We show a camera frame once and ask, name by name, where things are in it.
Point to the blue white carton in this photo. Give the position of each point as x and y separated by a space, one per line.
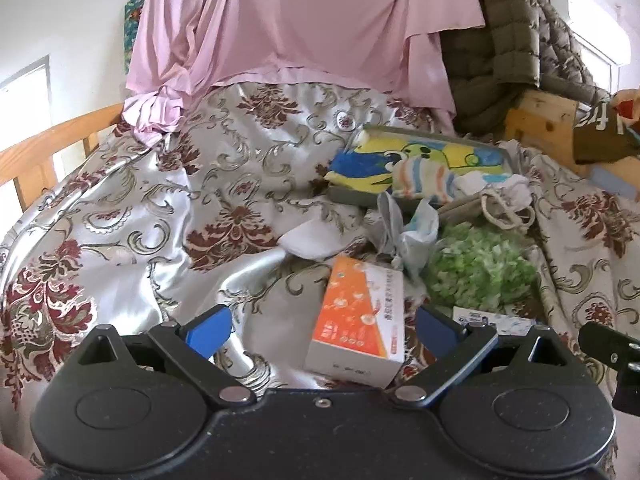
500 322

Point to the floral satin bedspread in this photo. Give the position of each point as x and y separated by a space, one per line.
150 210

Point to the olive puffer jacket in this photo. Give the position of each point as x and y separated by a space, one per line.
500 35

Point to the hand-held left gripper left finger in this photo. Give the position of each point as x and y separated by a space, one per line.
210 331

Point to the brown printed cloth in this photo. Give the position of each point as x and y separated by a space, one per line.
600 130

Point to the white quilted cloth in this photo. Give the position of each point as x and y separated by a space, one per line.
470 182

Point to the wall poster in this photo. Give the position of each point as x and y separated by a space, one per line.
132 25

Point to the person's left hand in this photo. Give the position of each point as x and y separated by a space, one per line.
15 462

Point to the striped baby garment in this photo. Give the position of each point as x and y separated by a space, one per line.
425 177

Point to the white air conditioner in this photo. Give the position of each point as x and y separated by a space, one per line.
595 35

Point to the orange white medicine box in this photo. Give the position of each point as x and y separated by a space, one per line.
350 310

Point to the wooden bed rail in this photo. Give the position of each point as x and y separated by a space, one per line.
50 145

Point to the window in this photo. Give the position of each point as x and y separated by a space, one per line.
25 95

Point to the wooden frame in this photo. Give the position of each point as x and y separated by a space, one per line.
540 120

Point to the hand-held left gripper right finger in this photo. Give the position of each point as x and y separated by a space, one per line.
435 327

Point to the grey tray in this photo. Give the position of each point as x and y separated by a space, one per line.
350 195

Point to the white sock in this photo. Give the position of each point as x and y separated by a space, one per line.
310 242

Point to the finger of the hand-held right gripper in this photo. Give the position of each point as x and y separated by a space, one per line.
629 392
607 345

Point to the colourful cloth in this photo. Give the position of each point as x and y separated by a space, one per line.
630 110

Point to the green leafy bundle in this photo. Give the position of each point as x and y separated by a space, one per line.
475 265

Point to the pink bed sheet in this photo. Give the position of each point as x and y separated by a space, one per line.
300 20

